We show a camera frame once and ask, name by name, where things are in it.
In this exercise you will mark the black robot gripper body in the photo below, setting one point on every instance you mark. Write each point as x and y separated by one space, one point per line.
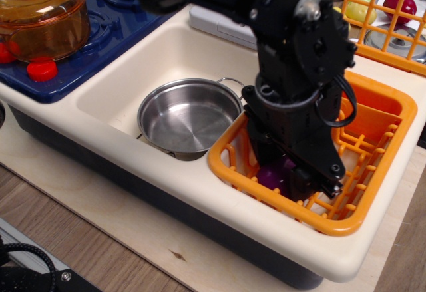
302 130

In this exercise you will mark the navy blue toy stovetop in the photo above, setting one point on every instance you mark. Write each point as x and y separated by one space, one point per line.
116 26

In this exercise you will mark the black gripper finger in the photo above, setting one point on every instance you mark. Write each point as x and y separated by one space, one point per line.
263 146
301 184

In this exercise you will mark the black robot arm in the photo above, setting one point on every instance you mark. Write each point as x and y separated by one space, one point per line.
303 52

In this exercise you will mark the green toy pear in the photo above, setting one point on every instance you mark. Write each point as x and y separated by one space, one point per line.
360 11

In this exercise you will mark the stainless steel pan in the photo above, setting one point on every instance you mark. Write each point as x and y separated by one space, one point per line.
184 118

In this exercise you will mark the amber transparent lidded pot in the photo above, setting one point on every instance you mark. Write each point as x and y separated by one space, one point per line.
44 30

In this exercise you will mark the red stove knob left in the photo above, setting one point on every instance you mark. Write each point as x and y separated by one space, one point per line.
5 55

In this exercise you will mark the light wooden board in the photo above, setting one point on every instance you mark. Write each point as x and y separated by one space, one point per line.
120 243

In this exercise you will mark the purple toy eggplant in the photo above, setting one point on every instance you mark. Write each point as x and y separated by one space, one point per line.
276 175

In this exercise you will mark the orange dish drying rack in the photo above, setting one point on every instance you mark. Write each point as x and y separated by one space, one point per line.
367 148

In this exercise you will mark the grey toy faucet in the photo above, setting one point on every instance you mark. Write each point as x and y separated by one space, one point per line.
221 26

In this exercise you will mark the red stove knob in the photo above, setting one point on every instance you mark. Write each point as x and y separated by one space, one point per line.
5 55
42 71

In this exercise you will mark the cream toy kitchen sink unit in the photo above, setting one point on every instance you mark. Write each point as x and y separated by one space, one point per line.
101 116

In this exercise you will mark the black metal base plate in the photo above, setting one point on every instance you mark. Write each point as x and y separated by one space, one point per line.
69 281

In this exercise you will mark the steel pot lid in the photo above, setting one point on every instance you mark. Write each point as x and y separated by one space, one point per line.
396 46

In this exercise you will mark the orange grid basket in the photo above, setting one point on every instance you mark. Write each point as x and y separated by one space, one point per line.
390 13

